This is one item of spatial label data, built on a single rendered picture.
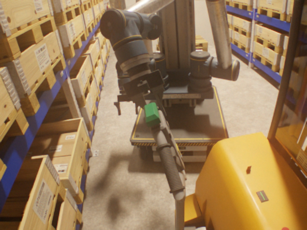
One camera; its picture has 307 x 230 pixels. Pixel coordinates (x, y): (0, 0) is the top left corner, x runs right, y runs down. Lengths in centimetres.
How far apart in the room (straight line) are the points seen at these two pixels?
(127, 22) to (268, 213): 96
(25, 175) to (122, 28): 115
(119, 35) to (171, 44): 168
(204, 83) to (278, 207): 143
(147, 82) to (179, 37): 168
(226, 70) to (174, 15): 80
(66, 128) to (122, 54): 170
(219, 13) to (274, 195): 117
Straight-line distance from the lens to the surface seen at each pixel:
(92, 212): 216
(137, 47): 70
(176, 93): 213
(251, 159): 124
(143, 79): 71
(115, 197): 218
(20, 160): 122
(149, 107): 61
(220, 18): 159
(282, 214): 107
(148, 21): 84
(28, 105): 130
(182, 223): 109
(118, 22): 72
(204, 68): 203
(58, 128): 234
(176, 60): 242
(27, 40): 151
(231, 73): 196
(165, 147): 57
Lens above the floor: 175
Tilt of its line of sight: 34 degrees down
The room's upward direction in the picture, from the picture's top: 7 degrees counter-clockwise
